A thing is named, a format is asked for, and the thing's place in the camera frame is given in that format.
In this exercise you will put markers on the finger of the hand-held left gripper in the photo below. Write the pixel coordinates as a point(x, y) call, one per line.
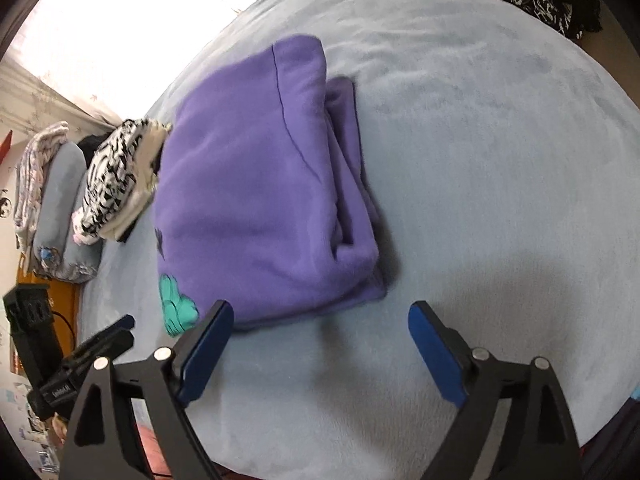
point(110, 337)

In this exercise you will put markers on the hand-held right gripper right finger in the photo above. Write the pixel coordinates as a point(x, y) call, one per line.
point(435, 355)

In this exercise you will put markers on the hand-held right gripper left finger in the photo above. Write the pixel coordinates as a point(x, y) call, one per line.
point(207, 355)

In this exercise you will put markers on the purple zip hoodie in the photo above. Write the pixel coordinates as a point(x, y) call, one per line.
point(250, 185)

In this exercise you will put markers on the orange wooden headboard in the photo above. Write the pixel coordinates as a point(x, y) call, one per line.
point(65, 300)

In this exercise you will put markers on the grey-blue rolled quilt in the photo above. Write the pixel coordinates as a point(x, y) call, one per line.
point(60, 175)
point(75, 260)

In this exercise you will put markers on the white floral blanket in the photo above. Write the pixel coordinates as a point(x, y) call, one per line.
point(35, 170)

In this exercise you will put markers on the black and white printed cloth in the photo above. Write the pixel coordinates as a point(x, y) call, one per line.
point(115, 175)

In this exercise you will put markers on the grey-blue fleece bed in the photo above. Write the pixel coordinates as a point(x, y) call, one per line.
point(500, 185)

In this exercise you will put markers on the wall paper clippings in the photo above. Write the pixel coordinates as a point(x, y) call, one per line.
point(20, 435)

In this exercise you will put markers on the black wall sticker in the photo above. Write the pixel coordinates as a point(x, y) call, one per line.
point(5, 205)

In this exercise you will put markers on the red wall decoration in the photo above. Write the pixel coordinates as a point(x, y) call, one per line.
point(6, 147)

